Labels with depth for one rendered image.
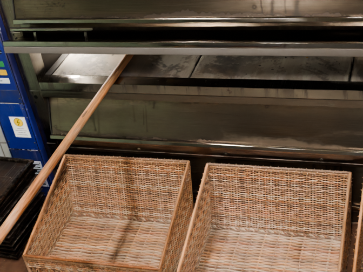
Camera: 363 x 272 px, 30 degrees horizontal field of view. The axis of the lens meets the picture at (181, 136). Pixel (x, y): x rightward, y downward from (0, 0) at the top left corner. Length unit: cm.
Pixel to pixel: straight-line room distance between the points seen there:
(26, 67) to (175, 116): 62
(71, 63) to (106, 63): 15
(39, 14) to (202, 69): 63
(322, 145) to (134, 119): 73
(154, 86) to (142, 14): 30
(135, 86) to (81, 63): 32
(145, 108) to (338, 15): 85
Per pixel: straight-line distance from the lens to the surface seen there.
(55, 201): 280
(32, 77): 274
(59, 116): 279
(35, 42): 245
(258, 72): 250
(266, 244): 263
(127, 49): 230
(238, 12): 226
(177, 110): 257
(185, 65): 262
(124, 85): 257
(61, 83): 269
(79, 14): 246
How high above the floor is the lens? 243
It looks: 35 degrees down
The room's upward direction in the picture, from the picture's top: 11 degrees counter-clockwise
